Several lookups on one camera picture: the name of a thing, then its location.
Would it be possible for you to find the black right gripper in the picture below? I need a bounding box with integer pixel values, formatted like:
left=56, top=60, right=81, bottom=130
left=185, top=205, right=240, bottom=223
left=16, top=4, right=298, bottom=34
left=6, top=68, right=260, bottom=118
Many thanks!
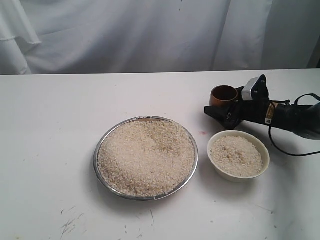
left=204, top=86, right=271, bottom=130

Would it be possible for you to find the brown wooden cup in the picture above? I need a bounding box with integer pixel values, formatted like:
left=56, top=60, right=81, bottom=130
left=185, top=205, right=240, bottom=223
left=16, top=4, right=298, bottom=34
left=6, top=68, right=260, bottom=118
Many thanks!
left=209, top=85, right=238, bottom=107

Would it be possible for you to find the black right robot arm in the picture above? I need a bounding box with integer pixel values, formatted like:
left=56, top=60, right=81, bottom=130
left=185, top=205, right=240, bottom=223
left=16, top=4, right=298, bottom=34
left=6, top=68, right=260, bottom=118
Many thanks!
left=204, top=97, right=320, bottom=140

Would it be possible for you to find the cream bowl of rice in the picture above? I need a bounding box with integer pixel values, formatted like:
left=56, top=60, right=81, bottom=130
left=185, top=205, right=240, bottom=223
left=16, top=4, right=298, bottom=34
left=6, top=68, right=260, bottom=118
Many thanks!
left=207, top=130, right=270, bottom=183

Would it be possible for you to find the steel pan of rice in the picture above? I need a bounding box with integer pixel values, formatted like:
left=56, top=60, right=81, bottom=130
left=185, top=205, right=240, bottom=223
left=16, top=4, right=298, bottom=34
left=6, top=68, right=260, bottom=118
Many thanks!
left=93, top=116, right=199, bottom=201

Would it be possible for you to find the white backdrop curtain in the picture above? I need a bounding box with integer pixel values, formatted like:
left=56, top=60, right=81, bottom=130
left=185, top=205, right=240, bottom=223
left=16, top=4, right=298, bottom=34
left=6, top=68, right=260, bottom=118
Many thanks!
left=0, top=0, right=320, bottom=75

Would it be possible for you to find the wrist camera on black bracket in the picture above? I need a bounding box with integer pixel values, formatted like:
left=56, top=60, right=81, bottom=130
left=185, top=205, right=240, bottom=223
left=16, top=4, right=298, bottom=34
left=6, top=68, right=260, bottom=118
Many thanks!
left=241, top=74, right=269, bottom=101

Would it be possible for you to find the black camera cable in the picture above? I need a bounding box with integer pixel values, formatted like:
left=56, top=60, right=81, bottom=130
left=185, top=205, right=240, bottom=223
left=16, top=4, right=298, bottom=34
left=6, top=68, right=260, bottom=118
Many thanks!
left=268, top=93, right=320, bottom=158

